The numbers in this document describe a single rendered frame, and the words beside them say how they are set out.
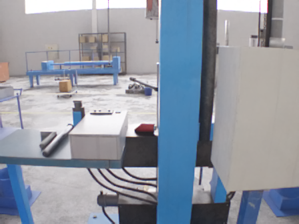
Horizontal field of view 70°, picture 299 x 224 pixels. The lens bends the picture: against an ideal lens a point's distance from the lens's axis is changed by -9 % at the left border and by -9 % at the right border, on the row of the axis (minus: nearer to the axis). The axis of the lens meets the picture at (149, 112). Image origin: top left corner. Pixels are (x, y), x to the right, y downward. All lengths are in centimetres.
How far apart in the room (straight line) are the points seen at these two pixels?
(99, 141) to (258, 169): 69
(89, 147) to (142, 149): 37
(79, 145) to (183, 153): 49
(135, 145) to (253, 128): 85
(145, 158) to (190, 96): 52
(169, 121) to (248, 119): 51
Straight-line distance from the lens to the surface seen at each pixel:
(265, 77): 62
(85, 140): 110
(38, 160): 123
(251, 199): 85
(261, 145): 67
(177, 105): 105
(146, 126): 137
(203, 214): 166
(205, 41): 120
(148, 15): 170
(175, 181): 120
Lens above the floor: 157
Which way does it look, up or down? 15 degrees down
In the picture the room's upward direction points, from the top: straight up
